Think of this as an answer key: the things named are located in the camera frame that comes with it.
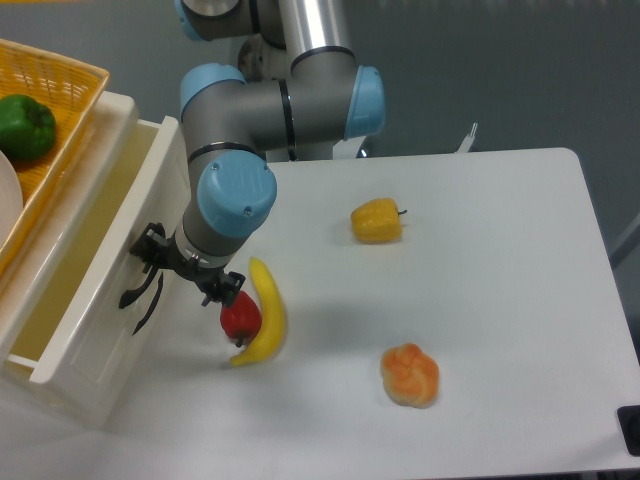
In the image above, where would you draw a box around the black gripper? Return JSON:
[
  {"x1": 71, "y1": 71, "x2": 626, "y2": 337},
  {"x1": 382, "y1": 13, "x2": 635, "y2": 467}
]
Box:
[{"x1": 129, "y1": 222, "x2": 246, "y2": 307}]

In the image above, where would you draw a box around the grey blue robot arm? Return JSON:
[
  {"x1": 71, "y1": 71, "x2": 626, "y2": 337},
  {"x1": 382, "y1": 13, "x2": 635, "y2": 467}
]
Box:
[{"x1": 130, "y1": 1, "x2": 386, "y2": 305}]

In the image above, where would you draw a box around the white drawer cabinet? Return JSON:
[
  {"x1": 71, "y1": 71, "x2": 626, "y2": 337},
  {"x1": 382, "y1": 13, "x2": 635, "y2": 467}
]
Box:
[{"x1": 0, "y1": 90, "x2": 191, "y2": 430}]

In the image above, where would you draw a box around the red bell pepper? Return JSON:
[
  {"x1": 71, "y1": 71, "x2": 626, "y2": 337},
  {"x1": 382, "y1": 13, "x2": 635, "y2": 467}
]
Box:
[{"x1": 219, "y1": 291, "x2": 262, "y2": 348}]

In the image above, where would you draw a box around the yellow banana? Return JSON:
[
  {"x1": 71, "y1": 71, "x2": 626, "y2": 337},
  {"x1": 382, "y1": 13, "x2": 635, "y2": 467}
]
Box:
[{"x1": 229, "y1": 257, "x2": 287, "y2": 367}]

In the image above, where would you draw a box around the white plate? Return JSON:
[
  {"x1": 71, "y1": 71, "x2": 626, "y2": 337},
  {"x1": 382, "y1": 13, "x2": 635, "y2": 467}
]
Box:
[{"x1": 0, "y1": 153, "x2": 23, "y2": 245}]

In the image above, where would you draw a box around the yellow bell pepper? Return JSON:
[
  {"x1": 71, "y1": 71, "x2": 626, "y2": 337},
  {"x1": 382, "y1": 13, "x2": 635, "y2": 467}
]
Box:
[{"x1": 350, "y1": 198, "x2": 407, "y2": 244}]

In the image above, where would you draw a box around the yellow woven basket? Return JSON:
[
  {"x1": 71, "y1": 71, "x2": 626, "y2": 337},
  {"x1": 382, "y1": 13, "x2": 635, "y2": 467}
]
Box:
[{"x1": 1, "y1": 39, "x2": 109, "y2": 272}]

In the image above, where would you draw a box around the green bell pepper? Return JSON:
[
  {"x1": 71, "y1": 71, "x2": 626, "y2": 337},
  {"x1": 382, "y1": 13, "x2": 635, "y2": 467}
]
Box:
[{"x1": 1, "y1": 94, "x2": 56, "y2": 162}]

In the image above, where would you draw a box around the orange bread roll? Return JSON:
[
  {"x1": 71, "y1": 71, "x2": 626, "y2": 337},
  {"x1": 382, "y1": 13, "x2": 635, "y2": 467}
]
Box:
[{"x1": 380, "y1": 343, "x2": 440, "y2": 409}]

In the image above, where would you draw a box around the black corner device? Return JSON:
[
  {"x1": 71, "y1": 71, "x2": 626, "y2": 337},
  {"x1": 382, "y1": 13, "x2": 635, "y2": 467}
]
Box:
[{"x1": 617, "y1": 405, "x2": 640, "y2": 457}]

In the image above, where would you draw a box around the white table bracket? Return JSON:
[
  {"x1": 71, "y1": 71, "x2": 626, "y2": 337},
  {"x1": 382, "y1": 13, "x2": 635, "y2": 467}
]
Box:
[{"x1": 456, "y1": 122, "x2": 478, "y2": 154}]

